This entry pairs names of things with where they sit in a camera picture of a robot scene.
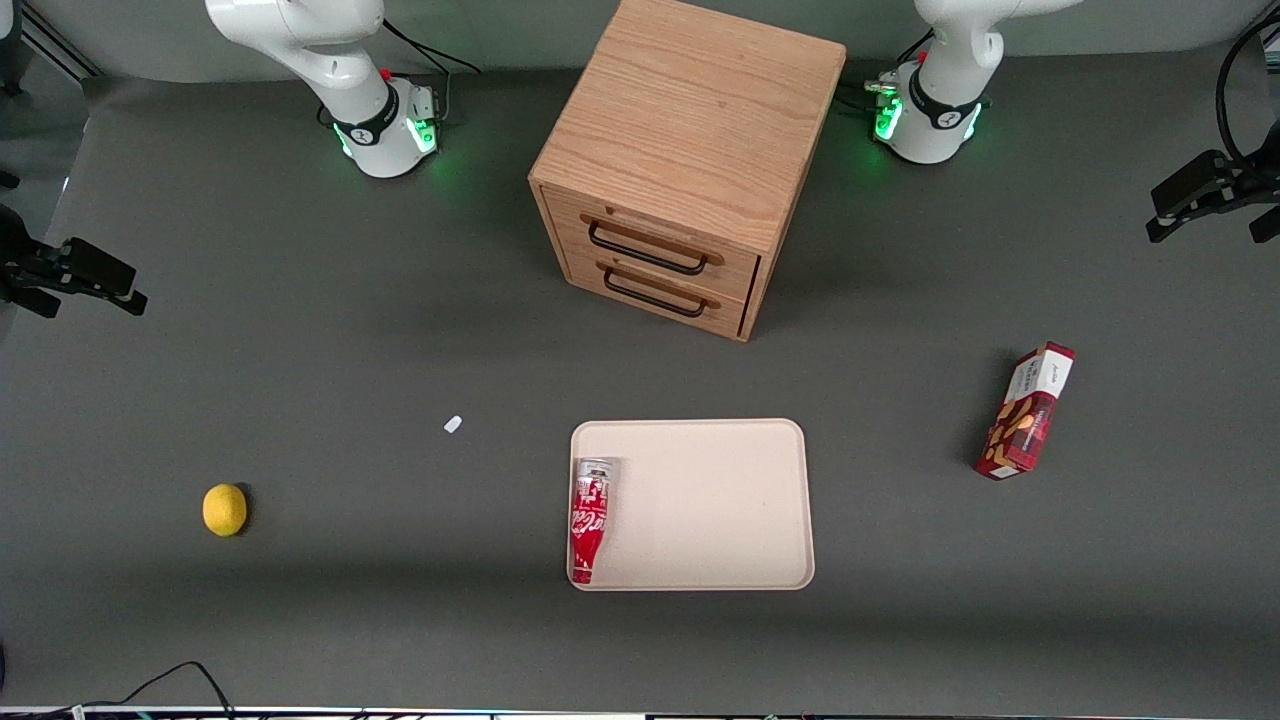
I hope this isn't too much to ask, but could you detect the red cookie box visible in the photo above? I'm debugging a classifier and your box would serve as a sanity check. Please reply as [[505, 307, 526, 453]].
[[975, 341, 1077, 482]]

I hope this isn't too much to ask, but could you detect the beige plastic tray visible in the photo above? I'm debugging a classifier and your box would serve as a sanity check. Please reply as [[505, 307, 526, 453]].
[[567, 418, 816, 592]]

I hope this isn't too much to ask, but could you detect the red cola bottle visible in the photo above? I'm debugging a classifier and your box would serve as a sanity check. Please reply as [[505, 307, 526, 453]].
[[569, 457, 622, 586]]

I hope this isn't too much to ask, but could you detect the wooden drawer cabinet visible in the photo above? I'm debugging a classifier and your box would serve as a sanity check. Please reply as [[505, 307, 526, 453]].
[[528, 0, 848, 344]]

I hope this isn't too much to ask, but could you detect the yellow lemon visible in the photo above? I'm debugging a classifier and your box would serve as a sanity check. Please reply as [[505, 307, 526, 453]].
[[202, 483, 249, 538]]

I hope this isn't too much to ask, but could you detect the short black drawer handle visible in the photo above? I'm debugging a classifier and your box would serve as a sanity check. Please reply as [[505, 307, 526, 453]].
[[602, 267, 708, 320]]

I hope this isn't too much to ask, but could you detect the wooden drawer with short handle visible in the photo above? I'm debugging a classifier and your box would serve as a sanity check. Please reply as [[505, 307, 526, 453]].
[[562, 246, 749, 339]]

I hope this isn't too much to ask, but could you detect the long black drawer handle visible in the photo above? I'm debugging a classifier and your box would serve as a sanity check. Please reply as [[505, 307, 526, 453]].
[[587, 221, 710, 277]]

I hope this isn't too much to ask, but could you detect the wooden drawer with long handle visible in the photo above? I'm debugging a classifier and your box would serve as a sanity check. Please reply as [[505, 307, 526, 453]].
[[541, 184, 763, 303]]

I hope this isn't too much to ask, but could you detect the black cable right arm base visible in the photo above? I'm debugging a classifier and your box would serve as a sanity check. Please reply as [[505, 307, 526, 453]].
[[382, 18, 482, 77]]

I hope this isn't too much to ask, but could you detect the black camera clamp mount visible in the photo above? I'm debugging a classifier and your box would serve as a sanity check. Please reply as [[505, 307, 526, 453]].
[[0, 204, 149, 320], [1145, 148, 1280, 245]]

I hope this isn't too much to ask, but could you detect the black cable at table edge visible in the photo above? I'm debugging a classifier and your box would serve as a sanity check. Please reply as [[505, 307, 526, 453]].
[[70, 660, 237, 717]]

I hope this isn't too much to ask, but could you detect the black looped cable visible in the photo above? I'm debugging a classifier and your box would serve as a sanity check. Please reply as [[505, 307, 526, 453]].
[[1214, 8, 1280, 176]]

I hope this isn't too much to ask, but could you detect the aluminium frame rail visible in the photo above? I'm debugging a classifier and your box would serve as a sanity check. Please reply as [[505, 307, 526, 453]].
[[18, 0, 103, 83]]

